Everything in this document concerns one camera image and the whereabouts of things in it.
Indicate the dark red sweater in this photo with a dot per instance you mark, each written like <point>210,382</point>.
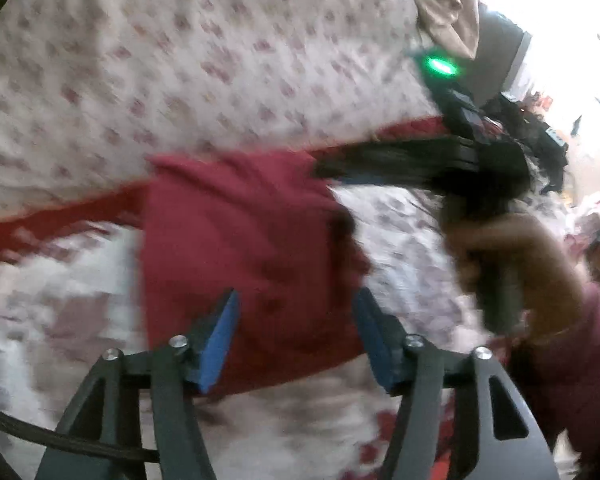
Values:
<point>261,229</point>

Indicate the person's right hand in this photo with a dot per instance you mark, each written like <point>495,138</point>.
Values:
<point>552,289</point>

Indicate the floral pink quilt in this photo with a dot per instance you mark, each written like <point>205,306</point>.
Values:
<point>91,89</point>

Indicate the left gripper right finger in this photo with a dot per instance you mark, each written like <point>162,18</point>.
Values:
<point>459,406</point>

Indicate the red white floral blanket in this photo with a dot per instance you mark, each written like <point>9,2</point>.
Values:
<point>76,293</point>

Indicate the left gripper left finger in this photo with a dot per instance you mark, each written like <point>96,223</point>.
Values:
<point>106,407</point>

